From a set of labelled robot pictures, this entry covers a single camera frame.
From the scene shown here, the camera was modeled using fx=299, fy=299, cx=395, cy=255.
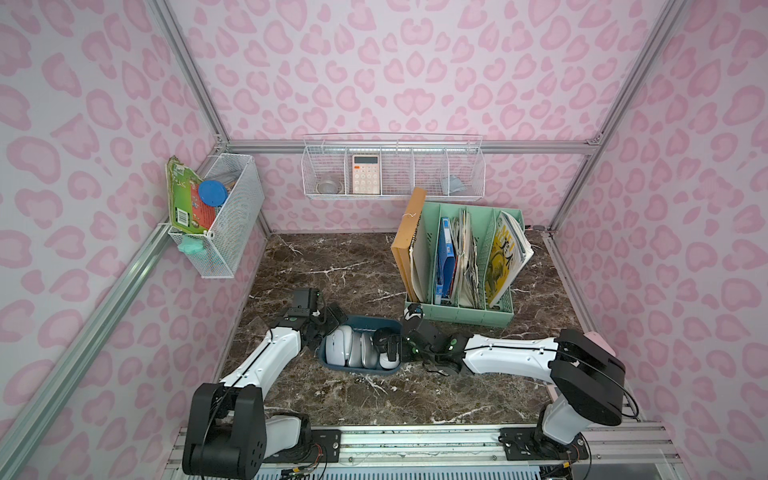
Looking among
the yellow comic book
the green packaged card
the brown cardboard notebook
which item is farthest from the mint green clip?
the yellow comic book

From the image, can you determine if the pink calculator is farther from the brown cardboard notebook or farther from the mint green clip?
the mint green clip

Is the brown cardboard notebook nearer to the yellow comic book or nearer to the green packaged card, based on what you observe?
the yellow comic book

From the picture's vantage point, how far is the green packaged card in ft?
2.22

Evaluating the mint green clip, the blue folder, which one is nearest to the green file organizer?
the blue folder

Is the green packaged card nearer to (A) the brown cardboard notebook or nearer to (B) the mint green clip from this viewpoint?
(B) the mint green clip

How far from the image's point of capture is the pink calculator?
0.96 metres

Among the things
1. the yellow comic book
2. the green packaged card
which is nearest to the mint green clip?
the green packaged card

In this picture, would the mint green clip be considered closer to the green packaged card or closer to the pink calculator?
the green packaged card

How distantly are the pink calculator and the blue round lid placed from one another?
14.7 inches

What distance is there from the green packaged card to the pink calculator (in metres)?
0.42

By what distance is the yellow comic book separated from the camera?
2.73 feet

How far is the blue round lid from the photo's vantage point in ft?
2.50

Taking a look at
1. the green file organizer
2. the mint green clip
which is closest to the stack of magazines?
the green file organizer

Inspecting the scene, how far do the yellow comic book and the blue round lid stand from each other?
0.76 meters
